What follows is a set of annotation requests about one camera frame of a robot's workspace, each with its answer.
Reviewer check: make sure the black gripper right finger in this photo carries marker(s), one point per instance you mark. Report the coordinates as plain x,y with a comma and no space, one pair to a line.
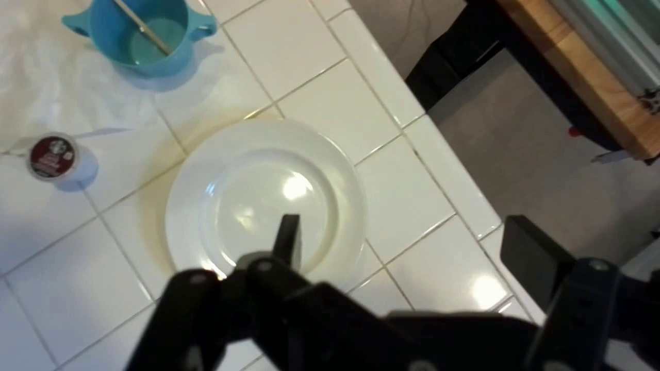
584,301

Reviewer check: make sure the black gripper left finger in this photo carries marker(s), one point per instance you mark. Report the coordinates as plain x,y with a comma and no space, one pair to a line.
274,315

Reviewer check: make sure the white dinner plate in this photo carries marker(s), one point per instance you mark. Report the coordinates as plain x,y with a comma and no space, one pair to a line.
261,186

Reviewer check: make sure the wooden work table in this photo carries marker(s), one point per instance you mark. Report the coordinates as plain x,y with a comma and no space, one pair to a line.
605,103

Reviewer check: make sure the white coffee pod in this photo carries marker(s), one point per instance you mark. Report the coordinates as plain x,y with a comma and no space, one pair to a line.
54,157

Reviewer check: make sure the black table base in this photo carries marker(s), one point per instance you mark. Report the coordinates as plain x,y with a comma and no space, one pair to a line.
466,53

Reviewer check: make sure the pale long spoon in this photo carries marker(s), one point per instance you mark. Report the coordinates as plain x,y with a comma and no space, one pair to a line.
144,29

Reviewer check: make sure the white crumpled cloth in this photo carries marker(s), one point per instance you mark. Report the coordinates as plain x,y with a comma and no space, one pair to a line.
41,69

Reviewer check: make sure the grey metal frame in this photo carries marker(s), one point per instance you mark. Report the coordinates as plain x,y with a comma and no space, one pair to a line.
619,33

